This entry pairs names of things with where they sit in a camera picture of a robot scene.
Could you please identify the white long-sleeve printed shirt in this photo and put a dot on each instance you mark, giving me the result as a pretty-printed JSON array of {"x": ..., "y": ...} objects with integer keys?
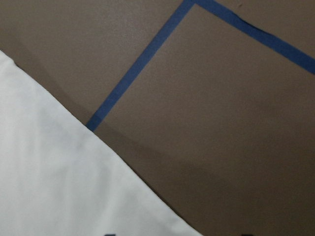
[{"x": 57, "y": 178}]

